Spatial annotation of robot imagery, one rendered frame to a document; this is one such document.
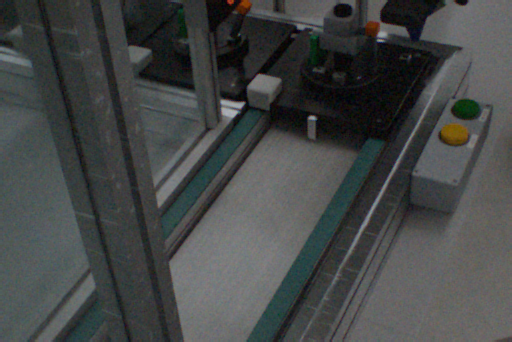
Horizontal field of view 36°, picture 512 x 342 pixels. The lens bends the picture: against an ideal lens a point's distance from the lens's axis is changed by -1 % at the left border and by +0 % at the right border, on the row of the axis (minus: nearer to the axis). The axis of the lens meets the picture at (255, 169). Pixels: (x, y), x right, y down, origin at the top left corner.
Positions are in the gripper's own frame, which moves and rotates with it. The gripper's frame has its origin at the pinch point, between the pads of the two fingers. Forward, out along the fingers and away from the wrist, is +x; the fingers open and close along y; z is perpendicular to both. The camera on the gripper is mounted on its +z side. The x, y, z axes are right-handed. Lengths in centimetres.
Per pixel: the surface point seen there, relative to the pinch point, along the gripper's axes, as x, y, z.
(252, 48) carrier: 12.5, 1.8, -29.8
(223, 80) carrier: 12.5, -9.0, -29.9
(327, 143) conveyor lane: 18.0, -12.0, -9.8
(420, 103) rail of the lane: 13.6, -2.0, 2.2
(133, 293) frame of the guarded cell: -32, -85, 9
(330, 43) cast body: 5.7, -2.2, -13.3
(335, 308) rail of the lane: 13.6, -46.5, 5.3
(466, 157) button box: 13.6, -12.6, 12.4
